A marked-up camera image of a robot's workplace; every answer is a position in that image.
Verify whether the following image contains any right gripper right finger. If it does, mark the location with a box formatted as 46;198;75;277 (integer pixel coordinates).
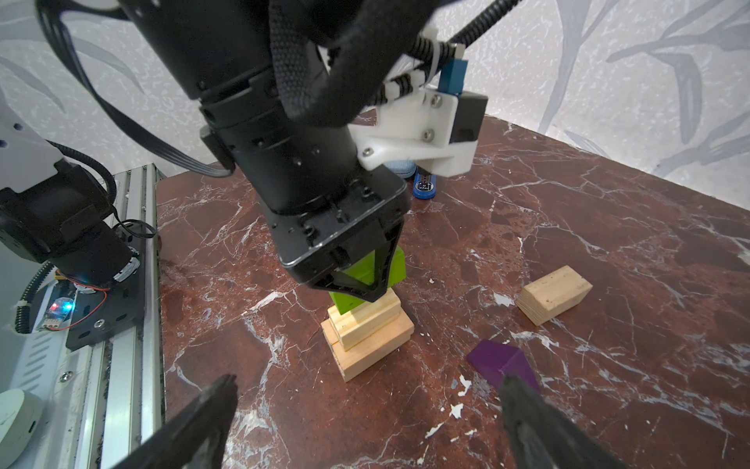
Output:
498;375;626;468

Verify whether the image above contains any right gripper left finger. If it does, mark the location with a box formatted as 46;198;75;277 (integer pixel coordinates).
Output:
117;374;238;468

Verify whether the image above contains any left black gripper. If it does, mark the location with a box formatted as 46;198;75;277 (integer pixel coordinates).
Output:
260;163;412;304

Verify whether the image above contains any green block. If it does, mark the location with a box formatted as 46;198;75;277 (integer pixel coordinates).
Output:
329;246;406;315

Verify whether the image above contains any purple block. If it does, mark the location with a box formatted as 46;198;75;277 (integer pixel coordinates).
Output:
466;340;540;392

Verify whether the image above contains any wood block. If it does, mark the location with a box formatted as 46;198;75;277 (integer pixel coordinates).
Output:
328;288;402;351
516;266;593;326
321;311;414;382

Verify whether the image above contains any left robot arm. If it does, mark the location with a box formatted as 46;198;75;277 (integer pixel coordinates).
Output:
32;1;439;302

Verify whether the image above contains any light blue oval case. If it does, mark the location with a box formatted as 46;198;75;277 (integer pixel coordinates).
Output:
385;160;417;180

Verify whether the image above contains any blue black tool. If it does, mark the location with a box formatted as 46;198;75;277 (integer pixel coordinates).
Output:
412;172;437;200

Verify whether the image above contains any pale green round disc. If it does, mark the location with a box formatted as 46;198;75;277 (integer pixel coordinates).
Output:
1;389;44;457

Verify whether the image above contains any aluminium front rail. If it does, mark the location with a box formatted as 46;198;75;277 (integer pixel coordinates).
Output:
0;163;166;469

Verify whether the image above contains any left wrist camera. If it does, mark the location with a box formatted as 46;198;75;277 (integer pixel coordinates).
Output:
349;59;488;177

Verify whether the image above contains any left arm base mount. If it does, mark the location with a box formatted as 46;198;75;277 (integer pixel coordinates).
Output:
14;234;154;352

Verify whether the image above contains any left black cable conduit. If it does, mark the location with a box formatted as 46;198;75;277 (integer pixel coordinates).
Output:
368;0;523;107

